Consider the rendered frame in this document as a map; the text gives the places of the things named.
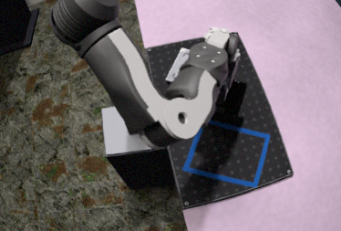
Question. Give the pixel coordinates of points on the blue tape rectangle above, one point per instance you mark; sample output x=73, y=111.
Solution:
x=187, y=168

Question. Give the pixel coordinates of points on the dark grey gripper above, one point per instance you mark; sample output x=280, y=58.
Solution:
x=224, y=90

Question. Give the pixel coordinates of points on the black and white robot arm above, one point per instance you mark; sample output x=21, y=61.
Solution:
x=121, y=68

